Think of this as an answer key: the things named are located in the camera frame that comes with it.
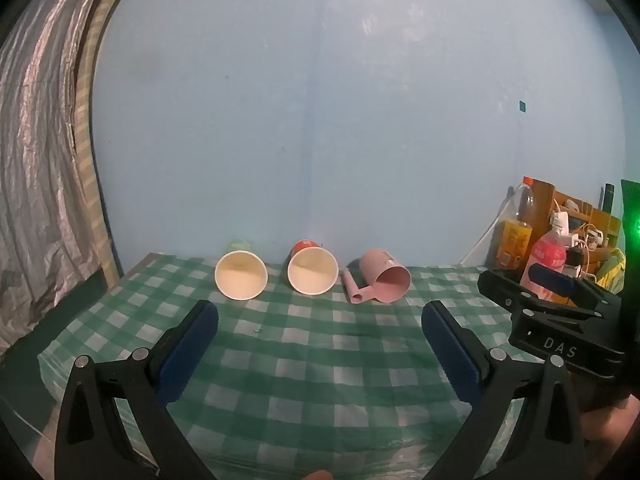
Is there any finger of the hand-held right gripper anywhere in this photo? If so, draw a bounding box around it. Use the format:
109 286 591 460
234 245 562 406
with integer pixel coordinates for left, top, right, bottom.
529 262 622 311
477 269 607 320

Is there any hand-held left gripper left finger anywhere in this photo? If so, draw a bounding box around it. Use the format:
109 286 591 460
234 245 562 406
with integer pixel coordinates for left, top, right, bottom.
54 300 221 480

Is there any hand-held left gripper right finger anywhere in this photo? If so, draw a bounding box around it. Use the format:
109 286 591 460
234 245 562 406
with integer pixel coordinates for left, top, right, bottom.
421 300 588 480

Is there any green paper cup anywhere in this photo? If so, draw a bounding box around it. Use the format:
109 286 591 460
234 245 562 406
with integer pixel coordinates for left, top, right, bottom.
214 240 268 301

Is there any pink plastic cup with handle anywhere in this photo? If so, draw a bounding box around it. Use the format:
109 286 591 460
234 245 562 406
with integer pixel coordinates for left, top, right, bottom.
341 248 412 305

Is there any red paper cup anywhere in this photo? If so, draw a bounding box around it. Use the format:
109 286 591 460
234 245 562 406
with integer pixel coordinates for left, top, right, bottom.
286 239 339 295

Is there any person's right hand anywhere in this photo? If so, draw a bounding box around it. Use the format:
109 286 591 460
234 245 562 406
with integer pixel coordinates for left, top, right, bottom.
580 394 640 443

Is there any pink label drink bottle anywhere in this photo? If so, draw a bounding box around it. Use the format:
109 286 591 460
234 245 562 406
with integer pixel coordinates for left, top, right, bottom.
520 212 571 301

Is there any yellow label drink bottle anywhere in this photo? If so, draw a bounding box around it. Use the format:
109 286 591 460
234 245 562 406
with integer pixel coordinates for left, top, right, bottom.
495 176 538 272

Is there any yellow cloth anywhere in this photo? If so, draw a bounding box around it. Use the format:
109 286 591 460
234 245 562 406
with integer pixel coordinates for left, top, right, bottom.
595 247 627 295

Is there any wooden box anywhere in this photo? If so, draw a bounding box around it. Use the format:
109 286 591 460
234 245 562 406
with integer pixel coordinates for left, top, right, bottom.
531 182 623 263

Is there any green lit object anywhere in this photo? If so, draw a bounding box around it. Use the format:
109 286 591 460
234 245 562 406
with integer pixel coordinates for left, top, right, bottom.
620 179 640 253

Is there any green checkered tablecloth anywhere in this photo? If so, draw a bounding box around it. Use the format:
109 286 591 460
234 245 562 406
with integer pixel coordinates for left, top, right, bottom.
37 251 591 480

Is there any silver foil curtain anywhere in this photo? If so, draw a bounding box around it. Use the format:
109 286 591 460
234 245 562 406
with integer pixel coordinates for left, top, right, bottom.
0 0 123 358

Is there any striped fabric strip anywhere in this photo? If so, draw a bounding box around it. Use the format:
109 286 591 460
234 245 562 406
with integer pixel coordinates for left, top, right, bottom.
74 0 147 286

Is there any white cable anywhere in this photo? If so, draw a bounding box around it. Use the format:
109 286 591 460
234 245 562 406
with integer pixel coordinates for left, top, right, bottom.
459 187 517 267

